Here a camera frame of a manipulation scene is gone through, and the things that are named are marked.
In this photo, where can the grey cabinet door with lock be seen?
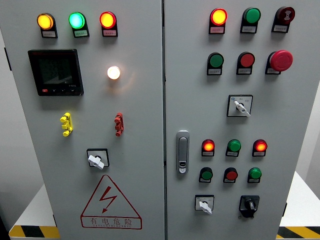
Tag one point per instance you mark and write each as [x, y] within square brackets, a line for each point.
[195, 110]

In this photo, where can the large lit red lamp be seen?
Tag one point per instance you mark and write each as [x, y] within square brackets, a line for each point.
[107, 20]
[218, 16]

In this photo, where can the large green push button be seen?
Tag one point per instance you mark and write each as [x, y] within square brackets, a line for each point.
[252, 15]

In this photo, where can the red warning triangle sticker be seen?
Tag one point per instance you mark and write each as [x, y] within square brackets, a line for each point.
[110, 221]

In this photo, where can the black yellow striped tape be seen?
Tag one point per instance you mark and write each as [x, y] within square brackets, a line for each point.
[300, 232]
[32, 232]

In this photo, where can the white lit lamp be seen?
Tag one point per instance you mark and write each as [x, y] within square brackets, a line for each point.
[113, 72]

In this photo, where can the flat green push button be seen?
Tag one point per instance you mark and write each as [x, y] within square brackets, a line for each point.
[216, 60]

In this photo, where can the large yellow indicator lamp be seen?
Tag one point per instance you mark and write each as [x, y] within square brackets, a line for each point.
[45, 21]

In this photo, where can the black display meter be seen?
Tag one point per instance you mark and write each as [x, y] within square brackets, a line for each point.
[56, 72]

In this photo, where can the dark red buzzer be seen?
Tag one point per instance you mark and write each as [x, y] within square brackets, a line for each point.
[285, 15]

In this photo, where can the black door hinge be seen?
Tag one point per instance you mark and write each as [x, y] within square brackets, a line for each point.
[54, 220]
[285, 209]
[7, 58]

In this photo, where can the small green lamp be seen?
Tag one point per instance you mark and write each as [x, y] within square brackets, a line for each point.
[234, 145]
[255, 173]

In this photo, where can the large lit green lamp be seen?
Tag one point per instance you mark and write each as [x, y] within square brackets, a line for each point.
[77, 20]

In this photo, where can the silver door lock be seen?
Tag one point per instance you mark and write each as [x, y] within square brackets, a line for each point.
[182, 150]

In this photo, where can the flat red push button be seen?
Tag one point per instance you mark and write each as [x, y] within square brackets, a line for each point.
[247, 60]

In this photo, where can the large red stop button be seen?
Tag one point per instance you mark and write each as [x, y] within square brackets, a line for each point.
[281, 60]

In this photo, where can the black label plate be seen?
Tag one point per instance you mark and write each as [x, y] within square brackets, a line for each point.
[204, 180]
[217, 30]
[272, 71]
[81, 33]
[258, 154]
[207, 154]
[253, 180]
[214, 71]
[228, 181]
[280, 29]
[231, 154]
[48, 34]
[243, 71]
[248, 29]
[110, 32]

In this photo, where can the small green push button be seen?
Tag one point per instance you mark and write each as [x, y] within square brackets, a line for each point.
[206, 174]

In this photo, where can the grey cabinet door with display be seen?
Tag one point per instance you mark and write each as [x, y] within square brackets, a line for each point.
[140, 105]

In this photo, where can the black knob turn switch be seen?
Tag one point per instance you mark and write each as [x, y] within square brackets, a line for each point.
[249, 205]

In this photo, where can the small red push button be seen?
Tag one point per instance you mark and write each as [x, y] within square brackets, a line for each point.
[231, 174]

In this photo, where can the small lit red lamp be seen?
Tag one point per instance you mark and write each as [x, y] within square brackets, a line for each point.
[260, 145]
[208, 145]

